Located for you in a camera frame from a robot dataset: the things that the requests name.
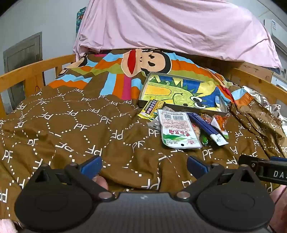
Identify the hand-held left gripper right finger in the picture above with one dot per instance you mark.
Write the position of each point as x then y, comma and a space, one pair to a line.
197, 167

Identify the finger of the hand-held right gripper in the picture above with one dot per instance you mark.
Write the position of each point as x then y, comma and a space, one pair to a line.
247, 162
279, 158

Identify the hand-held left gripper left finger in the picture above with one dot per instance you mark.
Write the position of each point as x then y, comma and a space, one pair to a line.
90, 168

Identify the green sausage stick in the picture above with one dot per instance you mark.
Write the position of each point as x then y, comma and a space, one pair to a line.
204, 140

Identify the grey box with dinosaur drawing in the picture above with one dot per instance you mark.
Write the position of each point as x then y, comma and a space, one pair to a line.
179, 91

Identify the blue and white snack packet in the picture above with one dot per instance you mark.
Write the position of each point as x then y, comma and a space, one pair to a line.
206, 126

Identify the white and green snack packet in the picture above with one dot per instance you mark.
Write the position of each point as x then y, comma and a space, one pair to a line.
177, 130

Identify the orange red snack packet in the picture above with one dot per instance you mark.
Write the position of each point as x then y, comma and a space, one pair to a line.
218, 122

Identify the brown cartoon printed blanket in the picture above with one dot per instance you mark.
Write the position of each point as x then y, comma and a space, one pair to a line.
67, 112

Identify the clear plastic snack packet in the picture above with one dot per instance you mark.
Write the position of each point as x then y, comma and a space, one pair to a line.
153, 124

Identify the yellow snack packet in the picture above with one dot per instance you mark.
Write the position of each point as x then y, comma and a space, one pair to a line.
151, 107

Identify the pink fuzzy cloth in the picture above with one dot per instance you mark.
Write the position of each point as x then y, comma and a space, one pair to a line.
7, 226

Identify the white air conditioner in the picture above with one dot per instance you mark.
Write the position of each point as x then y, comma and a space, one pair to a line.
277, 26

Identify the pink bed sheet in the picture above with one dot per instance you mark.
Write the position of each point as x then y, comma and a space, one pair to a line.
168, 26

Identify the wooden bed frame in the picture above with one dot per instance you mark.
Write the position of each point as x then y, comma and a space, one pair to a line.
22, 74

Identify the grey door frame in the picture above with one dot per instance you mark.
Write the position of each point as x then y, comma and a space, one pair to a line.
22, 53

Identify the colourful wall cloth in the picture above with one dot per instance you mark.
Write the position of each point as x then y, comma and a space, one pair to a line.
80, 20

